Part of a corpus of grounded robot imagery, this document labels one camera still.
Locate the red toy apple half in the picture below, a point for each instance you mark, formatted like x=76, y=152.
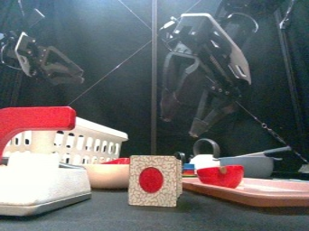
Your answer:
x=118, y=161

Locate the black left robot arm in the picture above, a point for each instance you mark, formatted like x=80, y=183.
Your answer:
x=20, y=15

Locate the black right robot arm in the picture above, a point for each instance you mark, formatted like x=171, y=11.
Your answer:
x=245, y=12

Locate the multicolour stacked toy rings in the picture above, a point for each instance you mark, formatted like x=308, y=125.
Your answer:
x=189, y=170

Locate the grey toy saucepan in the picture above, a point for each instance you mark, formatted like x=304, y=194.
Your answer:
x=249, y=167

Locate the small red bowl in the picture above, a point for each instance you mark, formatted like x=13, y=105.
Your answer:
x=219, y=177

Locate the white plastic slotted basket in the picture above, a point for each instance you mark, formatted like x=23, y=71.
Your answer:
x=92, y=141

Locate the squiggle patterned red dot card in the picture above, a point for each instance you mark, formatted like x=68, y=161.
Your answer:
x=154, y=180

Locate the pink plastic tray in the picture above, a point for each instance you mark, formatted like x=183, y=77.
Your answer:
x=261, y=192

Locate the dark grey rounded bar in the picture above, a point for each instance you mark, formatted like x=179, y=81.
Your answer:
x=71, y=165

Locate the white round bowl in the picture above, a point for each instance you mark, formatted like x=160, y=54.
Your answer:
x=108, y=177

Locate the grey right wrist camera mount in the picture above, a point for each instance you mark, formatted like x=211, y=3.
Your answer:
x=237, y=60

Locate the grey vertical frame pole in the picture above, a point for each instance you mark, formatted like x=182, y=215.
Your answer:
x=154, y=105

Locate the black frame post with hook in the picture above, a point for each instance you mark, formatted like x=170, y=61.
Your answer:
x=289, y=84

